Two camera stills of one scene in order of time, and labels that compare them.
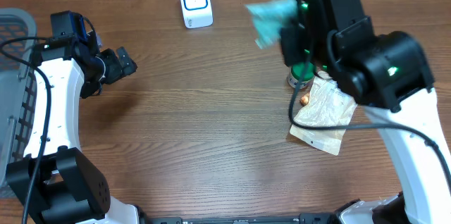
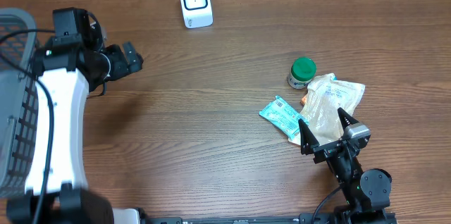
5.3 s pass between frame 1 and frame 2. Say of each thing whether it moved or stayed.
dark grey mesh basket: stayed
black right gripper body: moved
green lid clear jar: stayed
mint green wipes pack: moved
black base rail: stayed
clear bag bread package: stayed
